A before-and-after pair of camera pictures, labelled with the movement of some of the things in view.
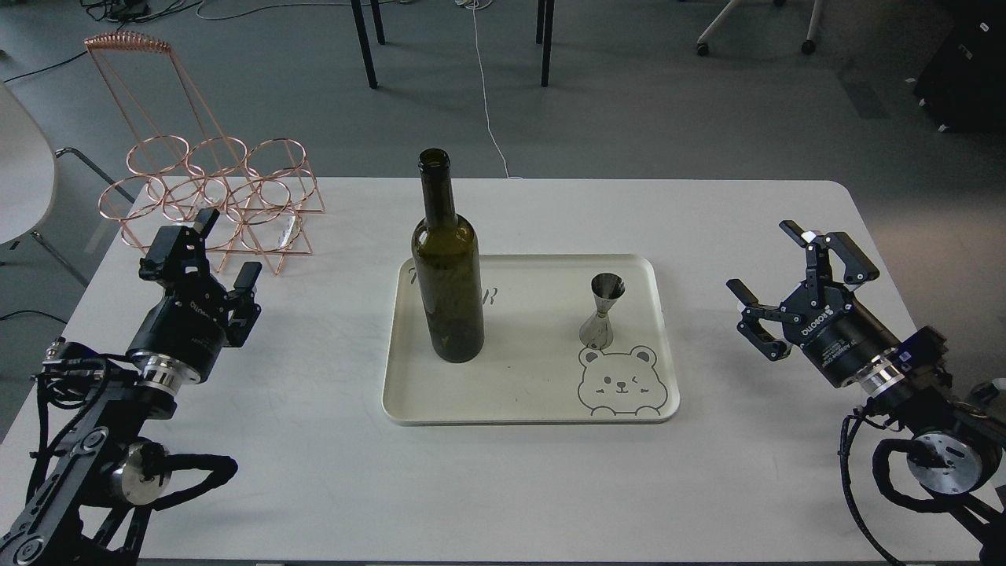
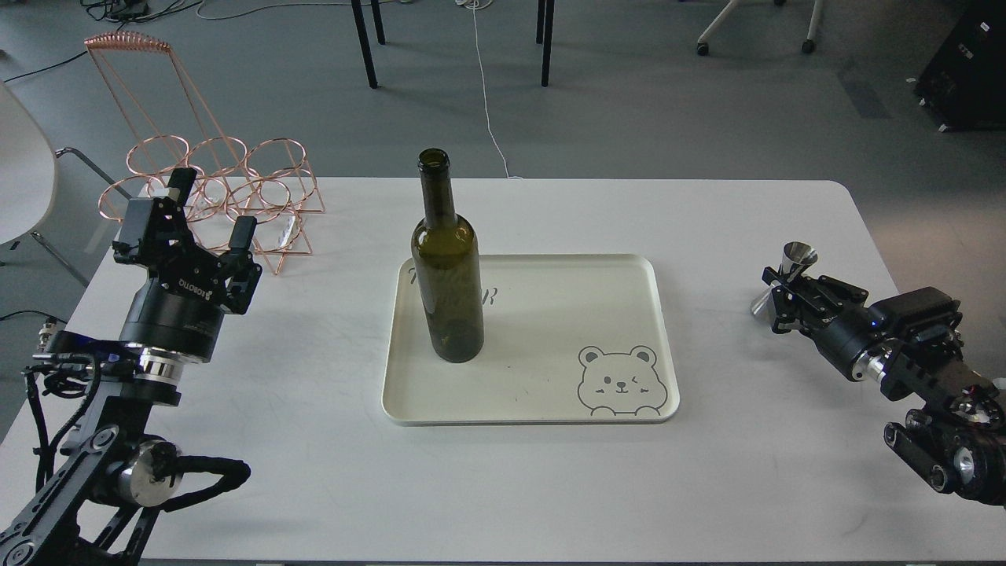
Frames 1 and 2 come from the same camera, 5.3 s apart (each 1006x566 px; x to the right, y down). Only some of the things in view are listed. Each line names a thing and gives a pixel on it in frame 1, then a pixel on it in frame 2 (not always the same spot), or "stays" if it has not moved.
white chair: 27,163 stays
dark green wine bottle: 446,262 stays
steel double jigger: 597,332 -> 796,258
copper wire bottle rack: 187,158 stays
